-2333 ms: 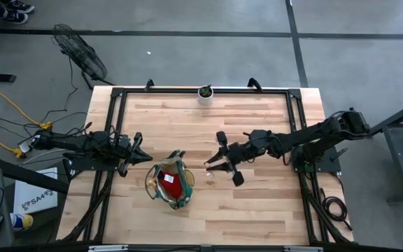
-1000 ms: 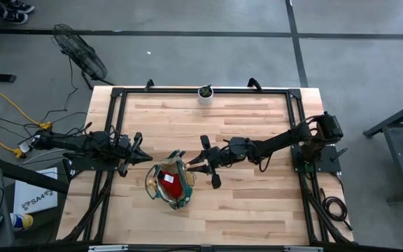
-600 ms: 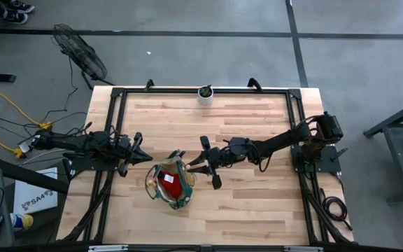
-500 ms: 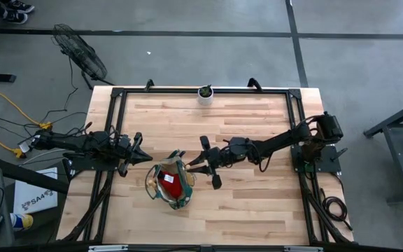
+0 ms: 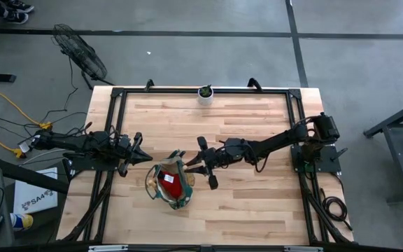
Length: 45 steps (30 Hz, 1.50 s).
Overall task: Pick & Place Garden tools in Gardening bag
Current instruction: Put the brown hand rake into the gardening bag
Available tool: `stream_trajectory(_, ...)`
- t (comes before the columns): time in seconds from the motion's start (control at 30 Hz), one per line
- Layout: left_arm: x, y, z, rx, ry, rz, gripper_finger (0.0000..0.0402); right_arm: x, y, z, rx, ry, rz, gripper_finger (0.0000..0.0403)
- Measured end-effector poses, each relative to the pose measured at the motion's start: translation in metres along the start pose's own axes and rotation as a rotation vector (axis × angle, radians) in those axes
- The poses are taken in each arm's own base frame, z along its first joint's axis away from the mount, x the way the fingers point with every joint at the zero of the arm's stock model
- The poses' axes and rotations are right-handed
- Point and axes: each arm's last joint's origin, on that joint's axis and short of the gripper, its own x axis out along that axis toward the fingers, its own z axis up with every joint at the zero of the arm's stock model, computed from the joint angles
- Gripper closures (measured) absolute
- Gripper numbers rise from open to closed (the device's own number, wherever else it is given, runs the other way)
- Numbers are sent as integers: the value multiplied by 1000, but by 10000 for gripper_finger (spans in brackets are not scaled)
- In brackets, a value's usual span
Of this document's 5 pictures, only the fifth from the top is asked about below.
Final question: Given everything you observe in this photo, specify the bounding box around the silver metal bracket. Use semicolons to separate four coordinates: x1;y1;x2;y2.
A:
284;246;324;252
88;244;129;252

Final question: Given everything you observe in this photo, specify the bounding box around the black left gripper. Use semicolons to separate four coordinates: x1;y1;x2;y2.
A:
117;132;153;177

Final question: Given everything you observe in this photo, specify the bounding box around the succulent in white pot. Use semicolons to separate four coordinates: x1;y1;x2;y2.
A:
197;83;215;106

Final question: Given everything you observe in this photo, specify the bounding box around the yellow extension cable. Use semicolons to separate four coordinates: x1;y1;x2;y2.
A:
0;68;54;159

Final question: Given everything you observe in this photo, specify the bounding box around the white power adapter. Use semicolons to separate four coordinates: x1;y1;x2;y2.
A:
17;141;34;154

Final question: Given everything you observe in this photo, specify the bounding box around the beige green gardening tote bag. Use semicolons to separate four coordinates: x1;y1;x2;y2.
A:
144;149;196;211

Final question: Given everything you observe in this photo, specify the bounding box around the black aluminium table frame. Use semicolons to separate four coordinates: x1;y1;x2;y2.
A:
56;78;355;246

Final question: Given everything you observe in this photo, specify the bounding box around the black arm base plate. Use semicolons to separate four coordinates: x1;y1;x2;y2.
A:
291;145;342;174
69;153;120;172

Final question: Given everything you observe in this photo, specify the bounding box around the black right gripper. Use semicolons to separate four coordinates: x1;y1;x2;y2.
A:
183;136;250;191

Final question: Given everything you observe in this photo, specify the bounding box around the black floor fan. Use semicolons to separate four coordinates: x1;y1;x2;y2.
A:
50;23;115;90

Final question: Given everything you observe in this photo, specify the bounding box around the black metal stand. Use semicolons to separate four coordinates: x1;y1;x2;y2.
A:
363;96;403;204

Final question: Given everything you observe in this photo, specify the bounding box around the white SA4 printed box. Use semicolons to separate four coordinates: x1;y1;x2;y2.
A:
13;167;59;215

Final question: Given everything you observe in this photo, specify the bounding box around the person's shoe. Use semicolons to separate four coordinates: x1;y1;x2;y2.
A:
7;0;34;13
3;10;29;25

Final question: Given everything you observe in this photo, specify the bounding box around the yellow blue striped object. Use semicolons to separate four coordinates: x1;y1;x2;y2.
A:
10;212;34;232

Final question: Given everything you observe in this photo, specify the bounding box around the red gardening glove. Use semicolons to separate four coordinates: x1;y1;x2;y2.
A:
156;170;185;200

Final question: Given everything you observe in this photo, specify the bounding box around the black diagonal beam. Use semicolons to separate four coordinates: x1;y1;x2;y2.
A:
0;153;70;195

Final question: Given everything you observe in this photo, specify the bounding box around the black coiled cable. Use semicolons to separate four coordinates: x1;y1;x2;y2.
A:
320;188;353;232

